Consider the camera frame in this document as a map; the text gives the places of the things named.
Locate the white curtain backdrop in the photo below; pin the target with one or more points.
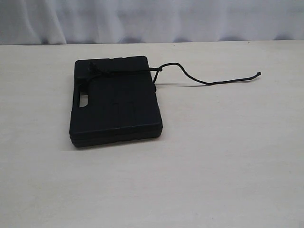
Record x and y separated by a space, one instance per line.
30 22

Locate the black plastic case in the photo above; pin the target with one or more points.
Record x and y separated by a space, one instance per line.
114 100

